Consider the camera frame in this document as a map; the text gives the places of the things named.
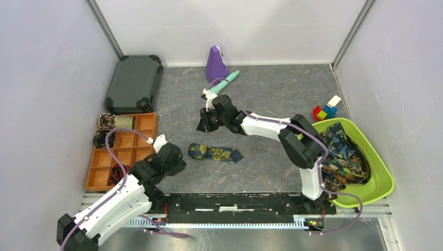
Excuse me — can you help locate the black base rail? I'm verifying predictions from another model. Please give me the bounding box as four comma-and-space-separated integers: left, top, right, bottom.
148, 192, 337, 224

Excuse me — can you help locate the rolled olive speckled tie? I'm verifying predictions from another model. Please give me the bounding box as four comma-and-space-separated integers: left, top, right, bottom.
113, 115, 136, 130

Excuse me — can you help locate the teal cylindrical pen tool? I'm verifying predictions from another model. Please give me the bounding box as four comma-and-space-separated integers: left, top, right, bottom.
209, 70, 240, 94

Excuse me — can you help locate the rolled orange black tie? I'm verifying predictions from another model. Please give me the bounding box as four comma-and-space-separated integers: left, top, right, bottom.
107, 163, 124, 186

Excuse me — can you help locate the dark green hard case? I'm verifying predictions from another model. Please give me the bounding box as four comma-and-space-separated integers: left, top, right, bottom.
103, 55, 164, 115

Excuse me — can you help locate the blue yellow floral tie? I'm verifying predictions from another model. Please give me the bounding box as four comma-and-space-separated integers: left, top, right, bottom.
188, 143, 244, 164

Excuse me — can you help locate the rolled black patterned tie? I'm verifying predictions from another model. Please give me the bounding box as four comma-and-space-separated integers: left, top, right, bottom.
92, 130, 116, 149

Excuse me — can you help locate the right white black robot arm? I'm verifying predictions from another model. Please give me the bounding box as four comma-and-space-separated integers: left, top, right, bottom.
197, 90, 328, 213

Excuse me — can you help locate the colourful toy block stack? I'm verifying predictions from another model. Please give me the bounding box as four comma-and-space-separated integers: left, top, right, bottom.
312, 95, 342, 122

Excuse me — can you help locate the pile of patterned ties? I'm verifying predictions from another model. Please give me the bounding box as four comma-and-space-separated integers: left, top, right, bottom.
321, 122, 371, 192

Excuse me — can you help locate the purple metronome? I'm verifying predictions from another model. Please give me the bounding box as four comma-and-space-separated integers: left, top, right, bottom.
205, 45, 229, 83

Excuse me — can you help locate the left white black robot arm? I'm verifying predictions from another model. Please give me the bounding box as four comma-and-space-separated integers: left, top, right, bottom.
56, 142, 186, 250

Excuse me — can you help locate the lime green plastic bin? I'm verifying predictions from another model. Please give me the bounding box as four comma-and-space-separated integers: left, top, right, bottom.
312, 118, 395, 205

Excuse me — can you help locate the rolled pink brown tie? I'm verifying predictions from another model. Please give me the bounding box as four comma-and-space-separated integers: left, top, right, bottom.
98, 113, 115, 131

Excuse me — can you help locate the orange compartment tray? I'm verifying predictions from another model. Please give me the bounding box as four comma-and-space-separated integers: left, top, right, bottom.
85, 113, 158, 192

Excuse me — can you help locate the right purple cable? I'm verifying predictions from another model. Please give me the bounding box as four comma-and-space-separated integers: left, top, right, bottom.
207, 76, 364, 236

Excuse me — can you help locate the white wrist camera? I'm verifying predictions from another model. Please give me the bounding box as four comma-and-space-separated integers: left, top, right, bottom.
146, 134, 168, 153
201, 89, 218, 111

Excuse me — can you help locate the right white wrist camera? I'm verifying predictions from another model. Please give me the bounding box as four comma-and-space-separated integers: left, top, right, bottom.
201, 89, 218, 111

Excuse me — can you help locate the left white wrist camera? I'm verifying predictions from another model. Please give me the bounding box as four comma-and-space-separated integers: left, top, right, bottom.
146, 134, 168, 153

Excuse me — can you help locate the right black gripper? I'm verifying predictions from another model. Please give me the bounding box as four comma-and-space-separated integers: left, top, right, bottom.
196, 106, 228, 133

